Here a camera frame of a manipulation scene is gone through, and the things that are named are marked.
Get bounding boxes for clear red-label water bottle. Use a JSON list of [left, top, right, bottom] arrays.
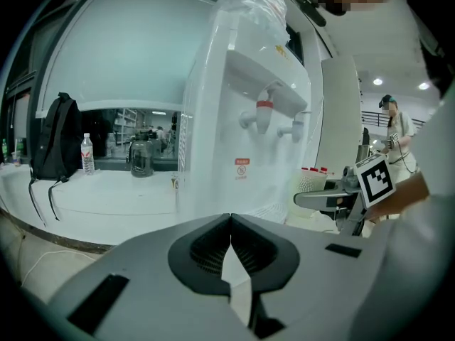
[[80, 132, 96, 176]]

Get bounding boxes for white floor cable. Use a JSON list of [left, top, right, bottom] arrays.
[[20, 249, 97, 288]]

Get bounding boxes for black railing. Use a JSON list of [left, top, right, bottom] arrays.
[[360, 110, 427, 130]]

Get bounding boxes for plastic-wrapped water bottle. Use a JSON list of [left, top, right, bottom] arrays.
[[215, 0, 289, 51]]

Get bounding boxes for black backpack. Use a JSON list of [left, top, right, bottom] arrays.
[[27, 91, 84, 227]]

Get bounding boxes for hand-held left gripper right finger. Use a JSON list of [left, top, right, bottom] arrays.
[[230, 212, 388, 341]]

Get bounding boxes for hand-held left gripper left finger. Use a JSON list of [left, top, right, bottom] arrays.
[[48, 212, 250, 341]]

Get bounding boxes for white perforated basket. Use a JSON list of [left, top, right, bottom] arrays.
[[300, 167, 336, 193]]

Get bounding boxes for frosted window pane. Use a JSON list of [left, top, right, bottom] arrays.
[[41, 0, 223, 110]]

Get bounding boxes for person's right forearm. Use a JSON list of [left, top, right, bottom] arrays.
[[368, 170, 431, 224]]

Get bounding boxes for black head-worn camera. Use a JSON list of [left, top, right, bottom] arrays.
[[291, 0, 328, 28]]

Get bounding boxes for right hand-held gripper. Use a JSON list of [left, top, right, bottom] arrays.
[[293, 153, 397, 237]]

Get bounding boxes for white water dispenser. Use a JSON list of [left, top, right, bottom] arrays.
[[176, 11, 313, 225]]

